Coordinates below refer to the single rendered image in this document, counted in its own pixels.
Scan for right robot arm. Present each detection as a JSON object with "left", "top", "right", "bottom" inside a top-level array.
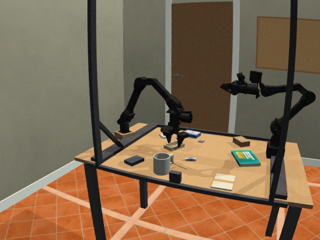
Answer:
[{"left": 236, "top": 70, "right": 316, "bottom": 148}]

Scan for grey mug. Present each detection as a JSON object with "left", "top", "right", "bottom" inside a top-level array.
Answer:
[{"left": 153, "top": 152, "right": 174, "bottom": 176}]

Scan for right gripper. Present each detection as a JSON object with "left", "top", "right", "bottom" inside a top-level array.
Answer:
[{"left": 220, "top": 80, "right": 249, "bottom": 96}]

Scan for wooden ball-in-hole puzzle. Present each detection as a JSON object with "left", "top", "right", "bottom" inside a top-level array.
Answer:
[{"left": 163, "top": 141, "right": 185, "bottom": 152}]

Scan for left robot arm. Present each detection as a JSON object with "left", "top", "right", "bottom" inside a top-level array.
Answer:
[{"left": 117, "top": 76, "right": 193, "bottom": 137}]

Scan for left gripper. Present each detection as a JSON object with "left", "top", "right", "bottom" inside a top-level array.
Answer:
[{"left": 160, "top": 121, "right": 189, "bottom": 148}]

